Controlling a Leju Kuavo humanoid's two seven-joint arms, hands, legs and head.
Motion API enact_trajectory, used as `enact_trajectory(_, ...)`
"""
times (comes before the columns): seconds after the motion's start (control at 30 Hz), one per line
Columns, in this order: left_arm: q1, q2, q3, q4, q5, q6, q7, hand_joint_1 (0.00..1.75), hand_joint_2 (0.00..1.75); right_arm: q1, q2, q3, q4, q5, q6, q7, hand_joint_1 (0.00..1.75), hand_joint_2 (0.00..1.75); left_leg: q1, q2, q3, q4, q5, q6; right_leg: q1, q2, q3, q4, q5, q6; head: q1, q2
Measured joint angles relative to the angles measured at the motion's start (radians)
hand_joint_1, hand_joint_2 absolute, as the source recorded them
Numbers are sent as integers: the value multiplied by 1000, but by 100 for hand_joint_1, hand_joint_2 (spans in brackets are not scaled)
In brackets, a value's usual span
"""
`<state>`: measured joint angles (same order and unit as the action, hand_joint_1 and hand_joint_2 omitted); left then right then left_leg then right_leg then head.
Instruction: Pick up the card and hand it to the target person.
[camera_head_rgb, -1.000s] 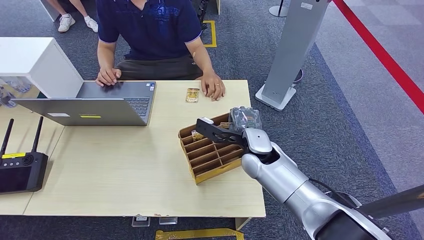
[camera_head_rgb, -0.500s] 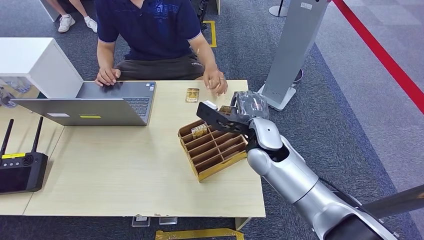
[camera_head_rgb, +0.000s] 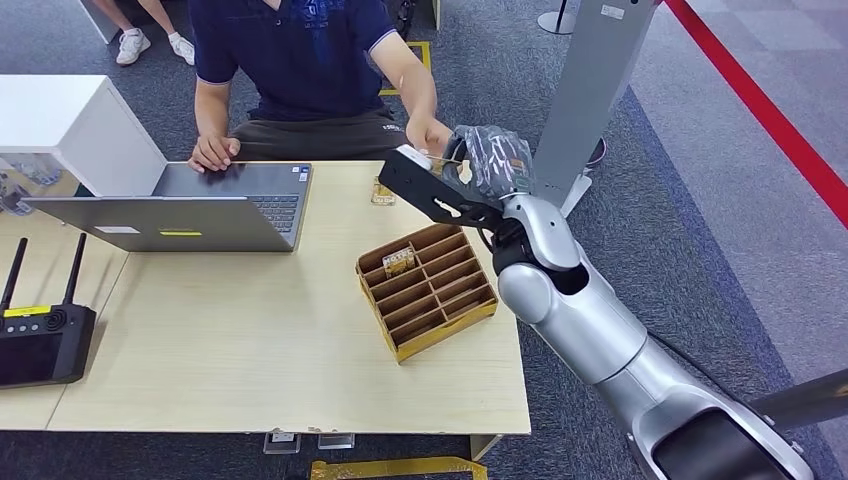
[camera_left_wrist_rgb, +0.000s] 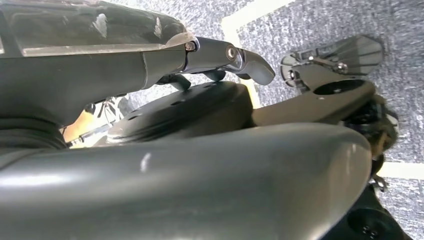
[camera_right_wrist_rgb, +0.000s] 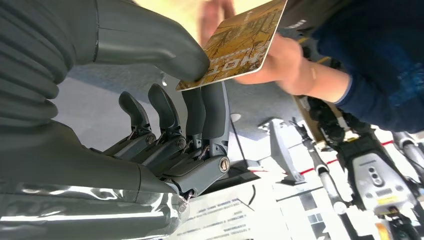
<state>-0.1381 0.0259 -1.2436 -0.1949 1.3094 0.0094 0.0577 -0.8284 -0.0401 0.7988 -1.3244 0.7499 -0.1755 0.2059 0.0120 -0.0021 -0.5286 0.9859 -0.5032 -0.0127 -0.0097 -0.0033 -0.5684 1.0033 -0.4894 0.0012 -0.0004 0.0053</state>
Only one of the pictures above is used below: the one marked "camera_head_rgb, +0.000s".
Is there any person's right hand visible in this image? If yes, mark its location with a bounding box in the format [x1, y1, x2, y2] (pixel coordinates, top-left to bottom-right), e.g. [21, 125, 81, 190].
[188, 134, 242, 175]

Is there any person's left hand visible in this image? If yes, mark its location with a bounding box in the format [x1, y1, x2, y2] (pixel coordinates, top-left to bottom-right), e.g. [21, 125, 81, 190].
[405, 115, 455, 158]

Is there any seated person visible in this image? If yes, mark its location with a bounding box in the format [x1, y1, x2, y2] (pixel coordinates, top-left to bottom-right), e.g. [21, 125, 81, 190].
[187, 0, 455, 175]

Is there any person with white shoes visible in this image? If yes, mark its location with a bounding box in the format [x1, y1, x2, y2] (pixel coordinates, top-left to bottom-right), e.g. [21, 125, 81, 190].
[92, 0, 197, 67]

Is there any wooden slotted card organizer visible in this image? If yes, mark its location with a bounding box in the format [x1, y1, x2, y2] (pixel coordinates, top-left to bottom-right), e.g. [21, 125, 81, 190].
[354, 223, 499, 365]

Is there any grey laptop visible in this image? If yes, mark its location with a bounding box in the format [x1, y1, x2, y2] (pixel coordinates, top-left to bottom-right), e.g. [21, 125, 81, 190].
[21, 161, 313, 254]

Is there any white box cabinet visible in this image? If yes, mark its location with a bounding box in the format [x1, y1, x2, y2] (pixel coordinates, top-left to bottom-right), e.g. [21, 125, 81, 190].
[0, 74, 168, 198]

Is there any grey kiosk stand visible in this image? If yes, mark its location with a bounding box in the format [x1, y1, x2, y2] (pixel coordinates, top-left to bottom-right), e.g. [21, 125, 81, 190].
[529, 0, 664, 218]

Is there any white stanchion base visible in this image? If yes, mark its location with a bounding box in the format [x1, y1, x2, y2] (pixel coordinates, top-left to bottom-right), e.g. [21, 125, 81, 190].
[537, 0, 578, 36]

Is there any clear acrylic display stand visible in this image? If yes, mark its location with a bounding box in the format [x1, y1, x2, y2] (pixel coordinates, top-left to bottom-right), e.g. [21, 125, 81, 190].
[0, 153, 64, 217]

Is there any black controller with antennas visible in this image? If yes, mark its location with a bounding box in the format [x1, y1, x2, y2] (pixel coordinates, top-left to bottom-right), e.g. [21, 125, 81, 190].
[0, 232, 98, 391]

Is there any pale wooden table leg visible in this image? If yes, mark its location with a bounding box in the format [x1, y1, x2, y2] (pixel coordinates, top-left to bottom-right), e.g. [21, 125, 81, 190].
[470, 435, 505, 462]

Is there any dark grey bar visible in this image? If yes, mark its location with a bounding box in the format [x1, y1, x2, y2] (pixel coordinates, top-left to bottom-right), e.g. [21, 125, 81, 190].
[748, 368, 848, 432]

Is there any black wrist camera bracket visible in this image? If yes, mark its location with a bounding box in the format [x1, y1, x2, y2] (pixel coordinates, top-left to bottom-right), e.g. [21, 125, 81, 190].
[378, 149, 505, 231]

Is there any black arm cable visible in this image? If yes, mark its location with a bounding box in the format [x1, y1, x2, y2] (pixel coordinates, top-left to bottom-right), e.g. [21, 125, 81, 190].
[645, 331, 750, 407]

